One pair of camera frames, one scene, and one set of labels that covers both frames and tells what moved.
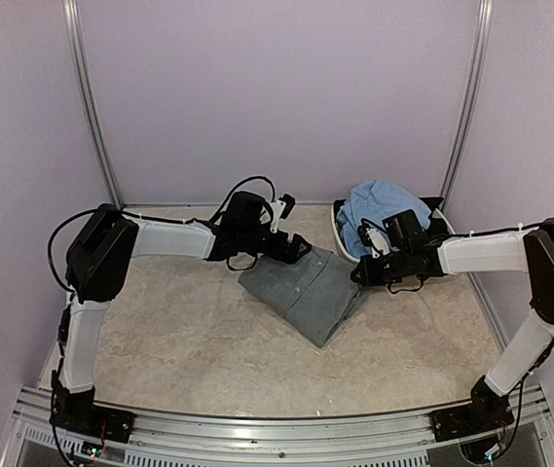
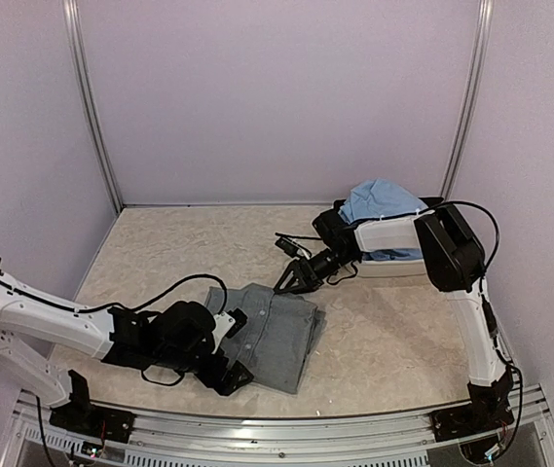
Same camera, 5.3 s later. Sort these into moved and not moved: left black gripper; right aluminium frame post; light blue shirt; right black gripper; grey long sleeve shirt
Moved: grey long sleeve shirt; left black gripper; right black gripper
Not moved: light blue shirt; right aluminium frame post
